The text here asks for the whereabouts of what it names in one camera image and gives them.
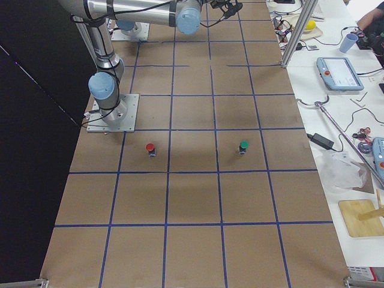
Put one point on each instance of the metal walking cane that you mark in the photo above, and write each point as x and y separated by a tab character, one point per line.
321	106

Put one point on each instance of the aluminium frame post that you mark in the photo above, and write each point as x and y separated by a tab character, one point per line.
304	17

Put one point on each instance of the wooden cutting board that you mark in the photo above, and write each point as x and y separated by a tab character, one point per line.
361	218

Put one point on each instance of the beige tray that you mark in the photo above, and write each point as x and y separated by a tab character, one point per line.
291	21

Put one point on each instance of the light blue plastic cup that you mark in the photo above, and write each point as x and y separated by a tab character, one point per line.
348	42

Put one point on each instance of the yellow lemon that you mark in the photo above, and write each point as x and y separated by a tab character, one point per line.
310	25

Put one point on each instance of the clear plastic bag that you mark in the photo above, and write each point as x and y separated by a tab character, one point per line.
339	172

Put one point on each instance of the black power adapter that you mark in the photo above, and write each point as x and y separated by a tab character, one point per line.
321	141

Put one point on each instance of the blue teach pendant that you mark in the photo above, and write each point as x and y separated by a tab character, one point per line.
377	151
338	74

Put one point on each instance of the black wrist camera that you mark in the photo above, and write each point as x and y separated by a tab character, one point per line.
228	7

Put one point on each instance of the brown cardboard table mat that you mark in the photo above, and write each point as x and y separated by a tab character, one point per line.
199	214

